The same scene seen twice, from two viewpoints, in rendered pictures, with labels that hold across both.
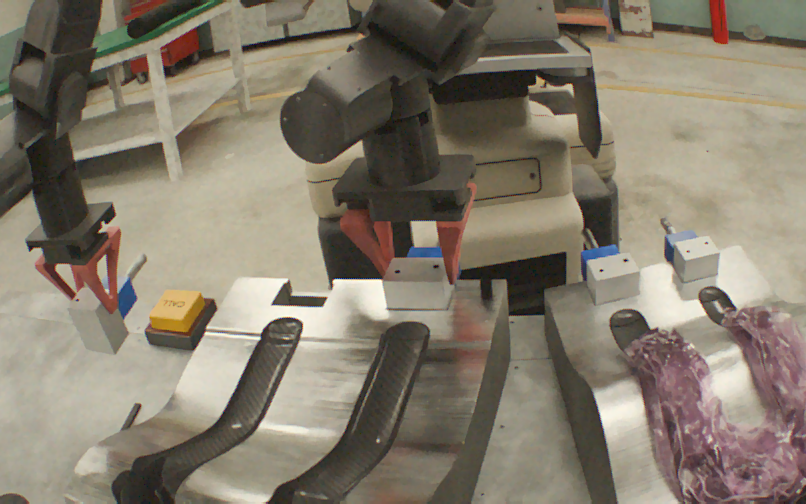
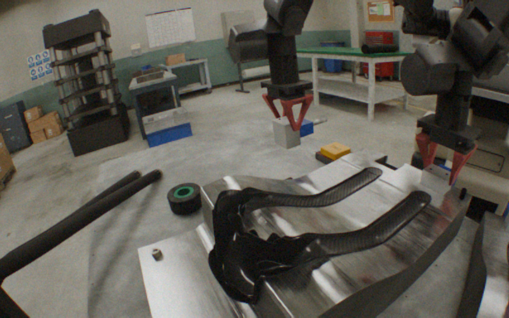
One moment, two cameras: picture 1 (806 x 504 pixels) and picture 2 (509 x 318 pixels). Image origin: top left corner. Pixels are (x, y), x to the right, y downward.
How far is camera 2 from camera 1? 15 cm
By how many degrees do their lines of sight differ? 41
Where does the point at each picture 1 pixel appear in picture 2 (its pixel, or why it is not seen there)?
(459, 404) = (425, 240)
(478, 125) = (485, 132)
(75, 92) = (297, 16)
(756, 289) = not seen: outside the picture
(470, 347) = (444, 216)
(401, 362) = (413, 207)
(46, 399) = (249, 159)
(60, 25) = not seen: outside the picture
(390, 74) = (456, 62)
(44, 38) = not seen: outside the picture
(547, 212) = (498, 183)
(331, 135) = (421, 81)
